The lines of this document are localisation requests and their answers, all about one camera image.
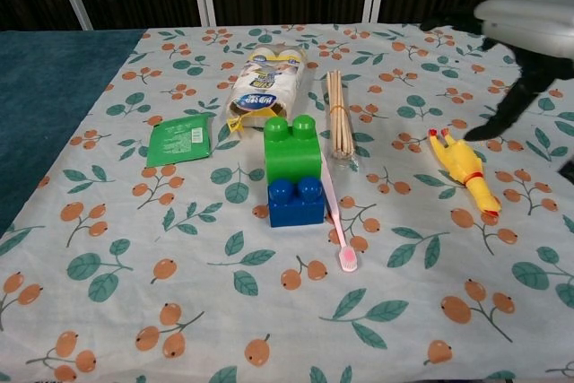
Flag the floral fruit print tablecloth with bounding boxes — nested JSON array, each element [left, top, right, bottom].
[[0, 22, 574, 383]]

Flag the bundle of wooden sticks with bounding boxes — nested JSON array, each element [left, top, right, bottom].
[[326, 70, 356, 160]]

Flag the green sachet packet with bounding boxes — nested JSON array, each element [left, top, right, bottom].
[[146, 114, 212, 168]]

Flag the blue building block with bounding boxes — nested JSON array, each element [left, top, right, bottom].
[[267, 176, 326, 227]]

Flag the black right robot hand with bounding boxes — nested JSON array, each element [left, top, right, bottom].
[[420, 0, 574, 142]]

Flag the yellow rubber chicken toy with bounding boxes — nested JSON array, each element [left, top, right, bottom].
[[428, 127, 502, 216]]

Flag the pink toothbrush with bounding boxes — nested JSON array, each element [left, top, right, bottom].
[[320, 159, 359, 273]]

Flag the teal fabric cover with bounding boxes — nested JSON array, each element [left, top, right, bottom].
[[0, 29, 149, 238]]

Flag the white paper cup pack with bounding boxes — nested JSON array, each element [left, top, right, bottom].
[[226, 42, 309, 134]]

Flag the green building block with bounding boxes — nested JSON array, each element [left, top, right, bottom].
[[262, 114, 324, 186]]

